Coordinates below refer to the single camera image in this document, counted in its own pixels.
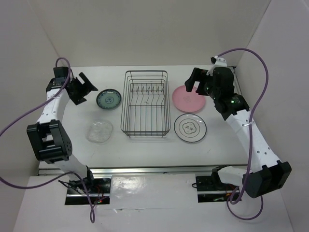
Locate blue floral green plate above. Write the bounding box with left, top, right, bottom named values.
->
left=96, top=89, right=122, bottom=110

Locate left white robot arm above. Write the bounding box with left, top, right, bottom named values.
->
left=27, top=67, right=97, bottom=193

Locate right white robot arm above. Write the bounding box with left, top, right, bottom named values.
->
left=185, top=67, right=292, bottom=198

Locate pink plastic plate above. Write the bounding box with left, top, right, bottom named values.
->
left=172, top=86, right=206, bottom=113

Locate clear glass plate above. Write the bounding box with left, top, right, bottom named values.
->
left=85, top=120, right=113, bottom=144

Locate white plate dark rim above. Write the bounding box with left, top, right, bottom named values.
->
left=174, top=114, right=207, bottom=143

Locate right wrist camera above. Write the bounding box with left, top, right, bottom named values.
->
left=208, top=56, right=227, bottom=75

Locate dark wire dish rack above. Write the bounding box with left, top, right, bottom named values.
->
left=121, top=70, right=171, bottom=138

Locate aluminium front rail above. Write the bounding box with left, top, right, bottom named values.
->
left=37, top=164, right=252, bottom=177

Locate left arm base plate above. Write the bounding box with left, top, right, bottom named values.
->
left=59, top=177, right=112, bottom=205

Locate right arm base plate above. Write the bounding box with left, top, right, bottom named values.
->
left=192, top=176, right=236, bottom=203

